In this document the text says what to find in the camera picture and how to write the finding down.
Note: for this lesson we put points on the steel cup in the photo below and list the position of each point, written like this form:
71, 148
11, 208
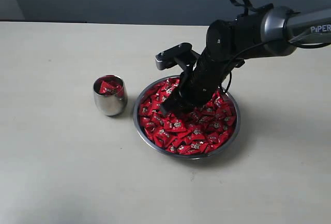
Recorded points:
110, 105

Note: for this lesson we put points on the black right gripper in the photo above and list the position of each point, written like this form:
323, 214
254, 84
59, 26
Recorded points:
199, 87

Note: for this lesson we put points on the red wrapped candy pile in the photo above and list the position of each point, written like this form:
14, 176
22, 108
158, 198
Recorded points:
186, 133

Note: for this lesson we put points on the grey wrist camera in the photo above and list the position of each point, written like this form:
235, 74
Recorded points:
181, 54

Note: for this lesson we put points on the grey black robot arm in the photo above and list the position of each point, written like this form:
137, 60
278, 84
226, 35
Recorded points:
269, 32

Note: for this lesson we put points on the round stainless steel bowl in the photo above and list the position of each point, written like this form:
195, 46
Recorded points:
144, 97

